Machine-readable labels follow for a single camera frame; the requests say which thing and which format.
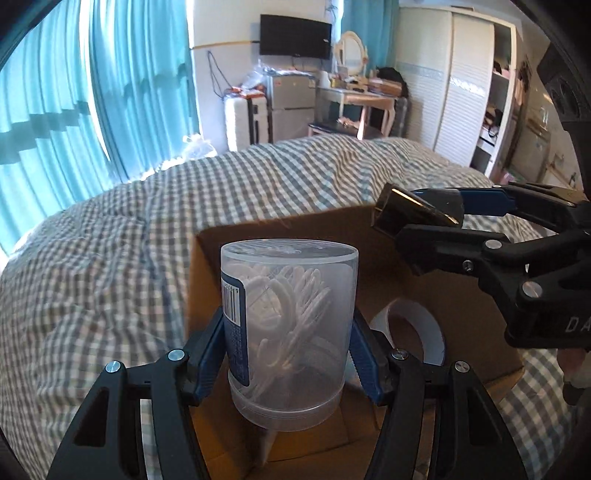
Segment small black box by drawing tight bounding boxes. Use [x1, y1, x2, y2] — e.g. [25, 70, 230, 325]
[372, 183, 465, 238]

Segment clear floss pick jar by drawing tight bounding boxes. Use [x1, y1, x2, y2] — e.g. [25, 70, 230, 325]
[221, 239, 359, 432]

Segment brown cardboard box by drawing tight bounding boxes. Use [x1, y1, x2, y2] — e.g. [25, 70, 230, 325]
[186, 206, 527, 479]

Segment white tape roll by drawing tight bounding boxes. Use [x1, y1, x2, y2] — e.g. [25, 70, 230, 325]
[370, 298, 446, 366]

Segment grey checkered bed quilt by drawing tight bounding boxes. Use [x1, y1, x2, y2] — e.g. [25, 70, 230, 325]
[1, 136, 579, 479]

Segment white sliding wardrobe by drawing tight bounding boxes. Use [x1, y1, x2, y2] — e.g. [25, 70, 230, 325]
[394, 6, 520, 176]

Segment white dressing table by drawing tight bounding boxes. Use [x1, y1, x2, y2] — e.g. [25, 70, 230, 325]
[308, 78, 403, 140]

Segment oval vanity mirror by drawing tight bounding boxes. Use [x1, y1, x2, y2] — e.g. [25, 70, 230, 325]
[332, 31, 369, 77]

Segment silver mini fridge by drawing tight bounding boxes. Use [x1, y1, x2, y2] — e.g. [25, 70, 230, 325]
[266, 70, 317, 143]

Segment turquoise curtain right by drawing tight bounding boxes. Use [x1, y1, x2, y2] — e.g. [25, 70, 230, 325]
[342, 0, 400, 69]

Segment turquoise curtain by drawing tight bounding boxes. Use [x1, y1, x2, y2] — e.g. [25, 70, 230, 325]
[89, 1, 198, 182]
[0, 0, 116, 255]
[342, 0, 400, 69]

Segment white suitcase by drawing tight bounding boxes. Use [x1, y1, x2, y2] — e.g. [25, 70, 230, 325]
[223, 90, 270, 152]

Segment clear plastic bag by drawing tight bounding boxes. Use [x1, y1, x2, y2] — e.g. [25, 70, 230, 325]
[181, 133, 217, 161]

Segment turquoise curtain left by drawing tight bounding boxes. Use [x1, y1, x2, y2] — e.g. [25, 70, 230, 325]
[0, 0, 116, 255]

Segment turquoise curtain middle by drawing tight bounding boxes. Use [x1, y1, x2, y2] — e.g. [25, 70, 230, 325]
[89, 1, 198, 182]

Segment black wall television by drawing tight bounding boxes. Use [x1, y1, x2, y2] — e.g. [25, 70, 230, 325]
[259, 14, 332, 60]

